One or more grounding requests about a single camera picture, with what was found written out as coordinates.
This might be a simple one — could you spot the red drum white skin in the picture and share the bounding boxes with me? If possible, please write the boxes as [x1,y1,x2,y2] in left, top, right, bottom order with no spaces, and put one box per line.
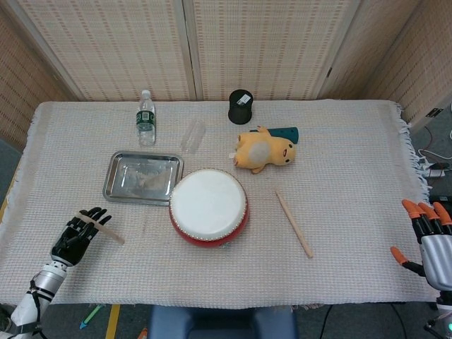
[168,169,250,249]

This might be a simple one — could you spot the rectangular steel tray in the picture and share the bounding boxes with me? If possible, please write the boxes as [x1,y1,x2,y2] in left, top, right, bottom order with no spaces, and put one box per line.
[102,150,185,206]

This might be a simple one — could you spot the bamboo folding screen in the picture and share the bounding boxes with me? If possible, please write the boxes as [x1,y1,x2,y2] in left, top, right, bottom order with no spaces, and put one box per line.
[0,0,452,151]

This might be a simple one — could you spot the wooden drumstick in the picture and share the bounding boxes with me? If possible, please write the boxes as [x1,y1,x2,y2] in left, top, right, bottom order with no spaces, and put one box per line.
[275,191,314,258]
[77,210,126,245]

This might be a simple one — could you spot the clear water bottle green label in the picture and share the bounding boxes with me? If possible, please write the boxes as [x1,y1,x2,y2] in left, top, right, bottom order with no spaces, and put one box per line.
[136,90,157,147]

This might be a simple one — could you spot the white woven tablecloth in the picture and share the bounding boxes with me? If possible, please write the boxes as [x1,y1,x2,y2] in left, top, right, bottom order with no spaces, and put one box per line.
[0,100,437,311]

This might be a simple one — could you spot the black mesh pen holder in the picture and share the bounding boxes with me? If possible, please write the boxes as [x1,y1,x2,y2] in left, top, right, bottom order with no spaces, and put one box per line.
[227,89,254,125]

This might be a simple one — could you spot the green pen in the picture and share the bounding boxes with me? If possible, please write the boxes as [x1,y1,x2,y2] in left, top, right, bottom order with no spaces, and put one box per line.
[79,305,103,330]

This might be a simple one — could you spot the clear plastic cup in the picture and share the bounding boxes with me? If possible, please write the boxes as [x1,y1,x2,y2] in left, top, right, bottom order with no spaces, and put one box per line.
[180,119,206,153]

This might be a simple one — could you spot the yellow plush toy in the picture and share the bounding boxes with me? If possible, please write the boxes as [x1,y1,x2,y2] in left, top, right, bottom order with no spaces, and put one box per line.
[232,125,297,174]

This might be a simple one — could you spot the silver right hand orange fingertips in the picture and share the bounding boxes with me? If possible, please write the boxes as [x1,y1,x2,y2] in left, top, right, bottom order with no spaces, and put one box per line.
[390,199,452,292]

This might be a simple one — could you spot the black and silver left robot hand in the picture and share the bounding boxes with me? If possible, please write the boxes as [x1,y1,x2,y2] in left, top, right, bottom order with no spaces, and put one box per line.
[50,206,112,268]

